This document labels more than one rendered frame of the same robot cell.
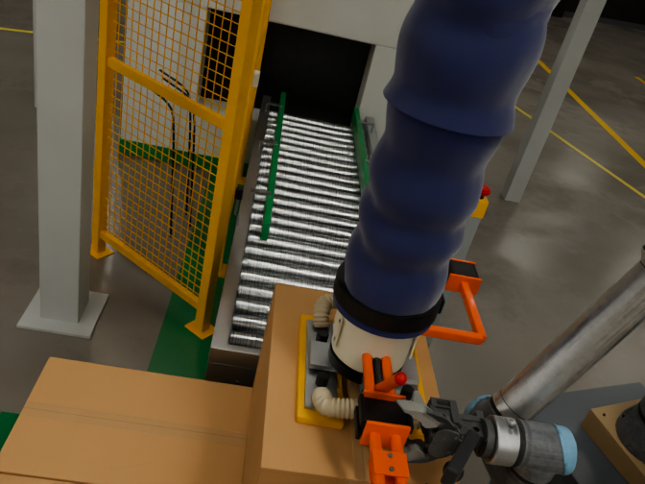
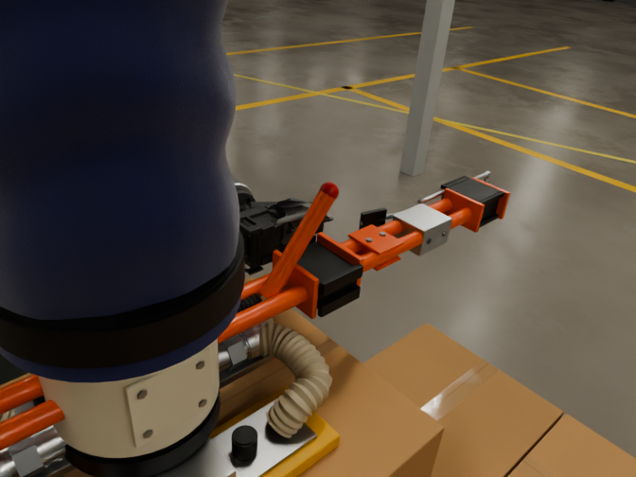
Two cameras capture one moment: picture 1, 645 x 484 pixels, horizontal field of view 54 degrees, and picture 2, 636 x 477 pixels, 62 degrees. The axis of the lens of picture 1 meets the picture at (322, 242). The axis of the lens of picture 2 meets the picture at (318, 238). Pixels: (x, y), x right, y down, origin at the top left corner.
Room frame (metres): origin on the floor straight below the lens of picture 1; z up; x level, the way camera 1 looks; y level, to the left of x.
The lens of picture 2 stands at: (1.21, 0.26, 1.47)
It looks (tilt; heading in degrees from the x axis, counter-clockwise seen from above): 31 degrees down; 234
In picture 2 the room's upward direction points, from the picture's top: 4 degrees clockwise
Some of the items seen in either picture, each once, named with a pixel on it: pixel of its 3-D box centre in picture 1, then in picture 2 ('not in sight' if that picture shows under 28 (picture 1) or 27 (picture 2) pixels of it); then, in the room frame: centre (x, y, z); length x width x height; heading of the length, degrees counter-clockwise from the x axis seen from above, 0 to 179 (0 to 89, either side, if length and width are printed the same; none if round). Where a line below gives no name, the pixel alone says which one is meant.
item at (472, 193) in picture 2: not in sight; (474, 203); (0.52, -0.23, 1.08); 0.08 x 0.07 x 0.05; 8
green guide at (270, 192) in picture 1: (268, 149); not in sight; (2.99, 0.38, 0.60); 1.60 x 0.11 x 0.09; 8
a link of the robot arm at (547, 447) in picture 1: (538, 447); not in sight; (0.90, -0.50, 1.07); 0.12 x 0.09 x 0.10; 98
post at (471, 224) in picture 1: (436, 303); not in sight; (2.15, -0.51, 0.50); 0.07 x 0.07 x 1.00; 8
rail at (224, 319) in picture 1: (248, 197); not in sight; (2.63, 0.39, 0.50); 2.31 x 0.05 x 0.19; 8
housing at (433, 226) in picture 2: not in sight; (420, 228); (0.66, -0.22, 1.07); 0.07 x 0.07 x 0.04; 8
